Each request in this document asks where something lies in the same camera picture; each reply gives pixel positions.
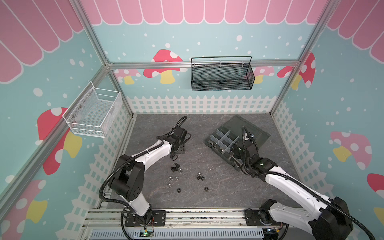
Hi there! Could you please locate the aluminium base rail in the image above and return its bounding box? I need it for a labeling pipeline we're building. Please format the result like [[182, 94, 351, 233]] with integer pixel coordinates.
[[83, 207, 328, 229]]

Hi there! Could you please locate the dark green compartment organizer box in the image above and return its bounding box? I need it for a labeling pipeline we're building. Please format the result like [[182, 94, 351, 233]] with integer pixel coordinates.
[[205, 115, 271, 172]]

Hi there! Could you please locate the white wire mesh basket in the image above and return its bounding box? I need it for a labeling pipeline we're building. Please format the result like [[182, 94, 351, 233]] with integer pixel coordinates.
[[63, 82, 123, 138]]

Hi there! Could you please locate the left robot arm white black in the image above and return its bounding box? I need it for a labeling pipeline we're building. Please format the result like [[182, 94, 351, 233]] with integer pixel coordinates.
[[98, 116, 192, 222]]

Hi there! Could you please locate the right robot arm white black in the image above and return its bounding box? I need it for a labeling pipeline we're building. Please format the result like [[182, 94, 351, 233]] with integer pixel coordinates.
[[235, 127, 375, 240]]

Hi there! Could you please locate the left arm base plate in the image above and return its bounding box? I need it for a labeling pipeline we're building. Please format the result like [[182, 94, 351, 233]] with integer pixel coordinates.
[[124, 210, 167, 227]]

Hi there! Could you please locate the silver washers cluster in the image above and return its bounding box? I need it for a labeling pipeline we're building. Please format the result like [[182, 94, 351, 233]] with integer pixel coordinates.
[[167, 169, 183, 188]]

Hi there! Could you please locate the black wire mesh basket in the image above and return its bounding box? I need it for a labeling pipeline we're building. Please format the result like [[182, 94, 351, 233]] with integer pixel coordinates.
[[191, 56, 256, 92]]

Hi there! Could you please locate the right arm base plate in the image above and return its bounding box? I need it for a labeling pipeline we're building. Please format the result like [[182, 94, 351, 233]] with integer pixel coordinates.
[[244, 209, 285, 228]]

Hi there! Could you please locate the white slotted cable duct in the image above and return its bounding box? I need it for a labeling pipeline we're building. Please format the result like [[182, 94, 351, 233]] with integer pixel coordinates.
[[89, 228, 265, 240]]

